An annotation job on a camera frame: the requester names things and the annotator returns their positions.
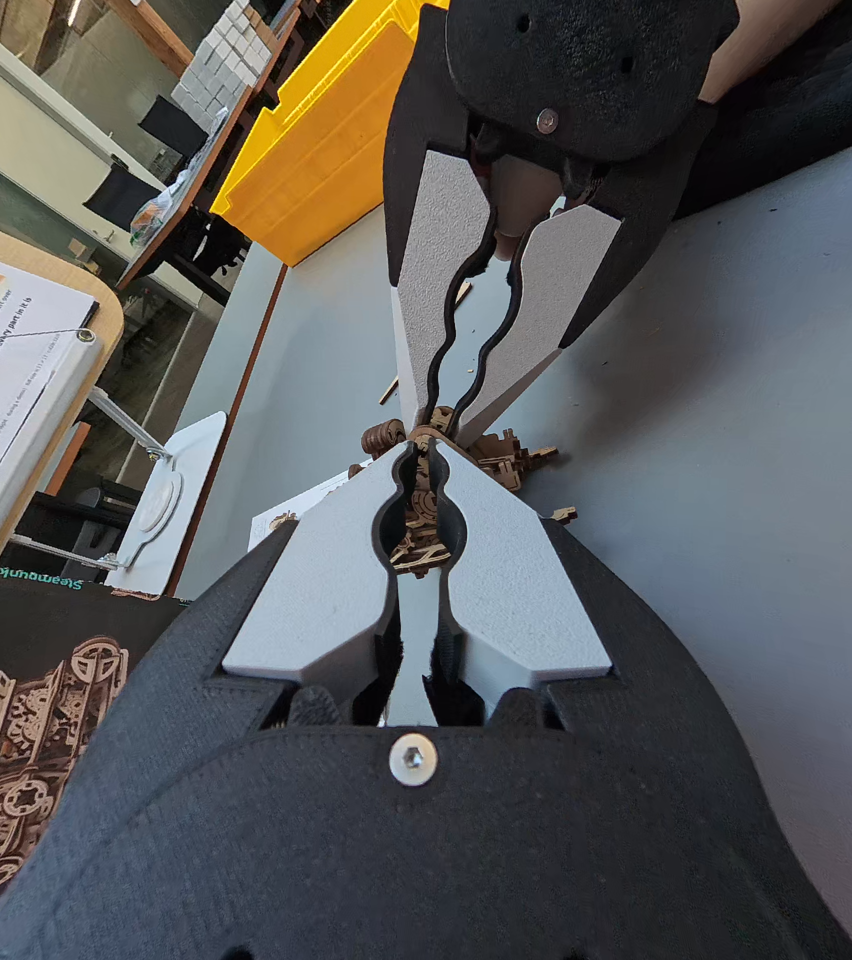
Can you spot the brown-edged work table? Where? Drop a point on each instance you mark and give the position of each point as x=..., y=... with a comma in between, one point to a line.
x=235, y=112

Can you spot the printed instruction sheet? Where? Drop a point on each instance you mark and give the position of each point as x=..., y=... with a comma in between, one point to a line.
x=13, y=390

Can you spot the stack of white boxes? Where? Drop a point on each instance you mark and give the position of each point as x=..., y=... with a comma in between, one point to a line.
x=223, y=52

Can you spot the white instruction booklet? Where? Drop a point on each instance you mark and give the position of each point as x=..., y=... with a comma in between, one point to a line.
x=310, y=504

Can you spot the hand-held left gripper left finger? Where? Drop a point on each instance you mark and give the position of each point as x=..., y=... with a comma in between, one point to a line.
x=306, y=600

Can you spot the grey desk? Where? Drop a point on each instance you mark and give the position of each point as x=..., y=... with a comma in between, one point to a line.
x=696, y=450
x=231, y=352

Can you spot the black panel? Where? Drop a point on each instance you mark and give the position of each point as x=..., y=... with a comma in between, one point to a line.
x=171, y=126
x=122, y=196

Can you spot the black office chair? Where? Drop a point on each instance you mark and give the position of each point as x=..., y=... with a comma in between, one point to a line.
x=220, y=244

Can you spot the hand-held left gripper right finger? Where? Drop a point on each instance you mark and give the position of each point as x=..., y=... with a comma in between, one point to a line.
x=523, y=600

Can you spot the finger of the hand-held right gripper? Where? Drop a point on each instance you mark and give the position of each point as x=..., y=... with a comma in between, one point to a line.
x=553, y=292
x=433, y=247

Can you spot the white document stand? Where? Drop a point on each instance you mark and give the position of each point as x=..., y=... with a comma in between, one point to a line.
x=186, y=465

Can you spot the person's right hand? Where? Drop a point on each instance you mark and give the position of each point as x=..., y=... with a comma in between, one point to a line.
x=508, y=246

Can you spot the black quilted cloth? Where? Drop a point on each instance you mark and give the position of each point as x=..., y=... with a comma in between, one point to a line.
x=808, y=142

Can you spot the yellow plastic bin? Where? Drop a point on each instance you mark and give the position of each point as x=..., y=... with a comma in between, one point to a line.
x=306, y=150

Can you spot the thin wooden strip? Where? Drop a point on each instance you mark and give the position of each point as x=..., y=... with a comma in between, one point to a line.
x=388, y=391

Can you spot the clear plastic bag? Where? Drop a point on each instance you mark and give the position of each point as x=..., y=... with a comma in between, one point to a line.
x=152, y=214

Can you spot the wooden mechanical model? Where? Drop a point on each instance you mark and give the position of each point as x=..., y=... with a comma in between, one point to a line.
x=501, y=461

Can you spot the person's right forearm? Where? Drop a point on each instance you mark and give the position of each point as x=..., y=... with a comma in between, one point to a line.
x=756, y=45

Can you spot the black puzzle box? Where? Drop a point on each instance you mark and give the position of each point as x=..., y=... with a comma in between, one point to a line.
x=21, y=645

